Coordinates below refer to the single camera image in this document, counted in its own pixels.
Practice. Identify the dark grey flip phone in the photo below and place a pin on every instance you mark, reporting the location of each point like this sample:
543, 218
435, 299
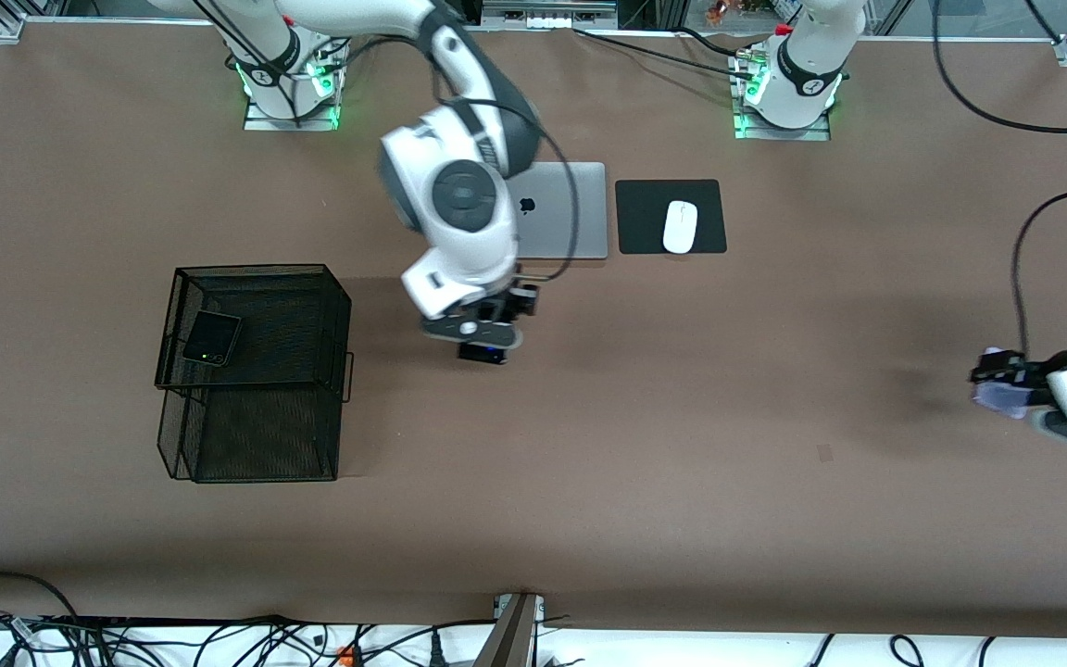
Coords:
212, 338

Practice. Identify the white computer mouse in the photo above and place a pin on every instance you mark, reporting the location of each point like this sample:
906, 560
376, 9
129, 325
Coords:
680, 227

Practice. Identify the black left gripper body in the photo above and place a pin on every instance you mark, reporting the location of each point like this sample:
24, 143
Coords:
1026, 377

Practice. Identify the black floor bar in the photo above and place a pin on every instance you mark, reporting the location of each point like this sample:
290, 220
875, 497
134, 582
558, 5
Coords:
163, 621

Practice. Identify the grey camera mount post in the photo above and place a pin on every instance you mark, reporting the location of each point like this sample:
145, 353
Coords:
508, 639

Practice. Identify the black mouse pad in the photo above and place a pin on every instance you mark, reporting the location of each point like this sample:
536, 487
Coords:
645, 218

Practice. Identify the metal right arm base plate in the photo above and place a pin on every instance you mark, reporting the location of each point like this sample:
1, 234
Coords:
291, 122

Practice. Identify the white power strip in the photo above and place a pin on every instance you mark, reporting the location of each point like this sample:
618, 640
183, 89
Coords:
547, 17

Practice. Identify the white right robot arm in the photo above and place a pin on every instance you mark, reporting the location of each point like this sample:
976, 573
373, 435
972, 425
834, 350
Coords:
459, 232

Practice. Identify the lavender flip phone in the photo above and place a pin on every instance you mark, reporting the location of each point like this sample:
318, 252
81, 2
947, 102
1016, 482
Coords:
1001, 398

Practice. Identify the black mesh two-tier organizer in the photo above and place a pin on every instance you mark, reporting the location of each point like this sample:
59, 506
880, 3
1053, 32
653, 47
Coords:
256, 417

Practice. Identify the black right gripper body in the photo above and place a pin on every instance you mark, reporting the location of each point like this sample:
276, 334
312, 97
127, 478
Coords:
521, 302

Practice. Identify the silver laptop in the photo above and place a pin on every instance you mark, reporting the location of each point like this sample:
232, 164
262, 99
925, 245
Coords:
561, 213

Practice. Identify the black slab smartphone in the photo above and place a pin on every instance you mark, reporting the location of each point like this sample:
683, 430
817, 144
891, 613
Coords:
483, 355

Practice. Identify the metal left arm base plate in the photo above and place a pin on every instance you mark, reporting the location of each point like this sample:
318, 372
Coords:
779, 133

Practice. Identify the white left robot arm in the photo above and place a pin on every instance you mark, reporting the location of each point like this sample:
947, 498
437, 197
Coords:
811, 65

